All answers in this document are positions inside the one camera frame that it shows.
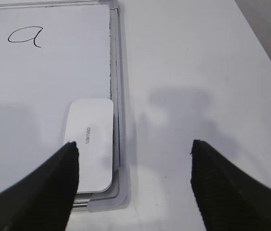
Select white magnetic whiteboard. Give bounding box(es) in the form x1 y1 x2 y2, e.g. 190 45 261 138
0 0 128 212

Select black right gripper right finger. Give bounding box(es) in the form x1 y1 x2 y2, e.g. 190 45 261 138
190 140 271 231

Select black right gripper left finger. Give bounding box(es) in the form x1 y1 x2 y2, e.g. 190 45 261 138
0 142 79 231

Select white whiteboard eraser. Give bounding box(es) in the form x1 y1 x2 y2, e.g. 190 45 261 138
64 98 113 193

